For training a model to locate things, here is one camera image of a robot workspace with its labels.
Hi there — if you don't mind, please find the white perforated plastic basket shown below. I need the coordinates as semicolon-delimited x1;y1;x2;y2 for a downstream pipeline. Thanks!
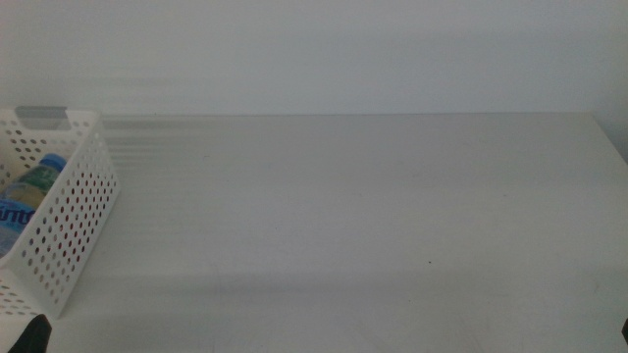
0;106;121;321

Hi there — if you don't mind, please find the water bottle with blue label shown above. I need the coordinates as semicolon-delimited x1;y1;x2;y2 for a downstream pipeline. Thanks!
0;153;69;259

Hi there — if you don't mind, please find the clear bottle with yellow liquid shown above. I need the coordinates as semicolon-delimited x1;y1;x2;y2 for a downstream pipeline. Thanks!
0;183;53;210

